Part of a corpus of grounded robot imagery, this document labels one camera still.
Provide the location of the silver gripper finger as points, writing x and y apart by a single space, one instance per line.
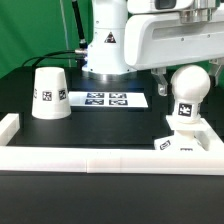
217 66
158 74

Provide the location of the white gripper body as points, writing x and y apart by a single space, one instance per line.
162 40

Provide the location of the white lamp bulb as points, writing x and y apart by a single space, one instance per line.
190 85

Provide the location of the white lamp base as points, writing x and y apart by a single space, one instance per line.
184 137

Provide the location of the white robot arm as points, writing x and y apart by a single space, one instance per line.
105 54

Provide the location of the white lamp shade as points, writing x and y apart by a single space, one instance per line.
50 95

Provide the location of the white marker sheet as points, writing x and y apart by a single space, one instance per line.
108 99

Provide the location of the white U-shaped fence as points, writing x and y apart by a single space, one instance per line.
210 161

